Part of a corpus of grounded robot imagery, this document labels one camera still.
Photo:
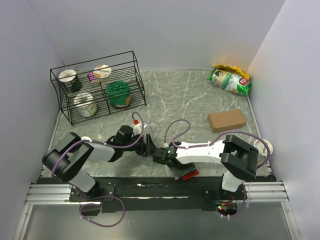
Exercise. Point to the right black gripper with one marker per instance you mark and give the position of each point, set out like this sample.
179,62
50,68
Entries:
189,167

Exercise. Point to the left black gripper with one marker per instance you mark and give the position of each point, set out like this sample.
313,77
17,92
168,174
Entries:
147,149

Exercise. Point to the red paper box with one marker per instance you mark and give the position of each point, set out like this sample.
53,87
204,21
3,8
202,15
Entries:
190,175

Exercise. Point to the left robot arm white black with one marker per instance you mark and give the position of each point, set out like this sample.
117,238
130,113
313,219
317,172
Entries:
66,159

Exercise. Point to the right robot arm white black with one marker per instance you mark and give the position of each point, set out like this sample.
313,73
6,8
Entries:
239,158

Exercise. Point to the brown cardboard box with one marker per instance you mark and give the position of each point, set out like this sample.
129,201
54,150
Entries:
226,120

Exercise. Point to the green lidded jar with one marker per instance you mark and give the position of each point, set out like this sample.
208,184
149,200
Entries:
119,94

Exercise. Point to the metal tin can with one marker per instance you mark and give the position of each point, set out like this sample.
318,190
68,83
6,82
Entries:
86,138

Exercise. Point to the white cup lower shelf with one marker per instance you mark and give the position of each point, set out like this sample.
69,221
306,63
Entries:
85,104

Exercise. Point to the white yogurt cup orange label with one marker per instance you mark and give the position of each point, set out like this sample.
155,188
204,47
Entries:
102,73

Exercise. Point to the small purple white cup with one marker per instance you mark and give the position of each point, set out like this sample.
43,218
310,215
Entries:
91,77

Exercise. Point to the green chips bag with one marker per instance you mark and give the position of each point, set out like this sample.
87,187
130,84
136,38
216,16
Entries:
230,82

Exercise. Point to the foil lid dark cup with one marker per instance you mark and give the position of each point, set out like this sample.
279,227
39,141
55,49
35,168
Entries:
70,80

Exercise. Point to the yellow chips bag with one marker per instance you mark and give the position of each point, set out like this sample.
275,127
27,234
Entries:
232,69

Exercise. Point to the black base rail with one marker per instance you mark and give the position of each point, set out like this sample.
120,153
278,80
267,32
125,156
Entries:
160,193

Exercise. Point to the black wire rack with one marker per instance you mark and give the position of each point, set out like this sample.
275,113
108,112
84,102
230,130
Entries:
124,67

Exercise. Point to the aluminium frame rail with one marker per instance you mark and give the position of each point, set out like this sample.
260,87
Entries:
47,214

